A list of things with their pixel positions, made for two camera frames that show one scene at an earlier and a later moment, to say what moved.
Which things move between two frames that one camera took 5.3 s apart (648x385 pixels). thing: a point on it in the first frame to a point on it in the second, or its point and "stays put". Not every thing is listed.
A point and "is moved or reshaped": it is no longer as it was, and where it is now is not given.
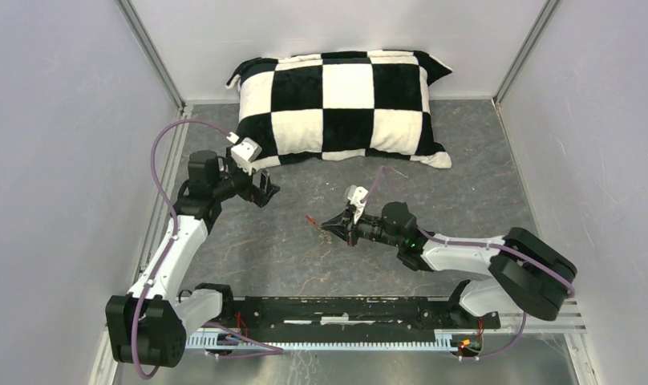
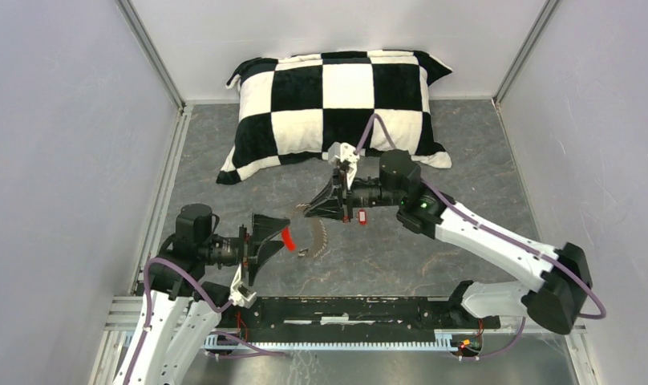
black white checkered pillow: [341, 106] stays put
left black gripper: [261, 195] to [245, 253]
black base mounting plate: [291, 318] stays put
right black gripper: [340, 226] to [335, 189]
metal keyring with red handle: [325, 238] is moved or reshaped
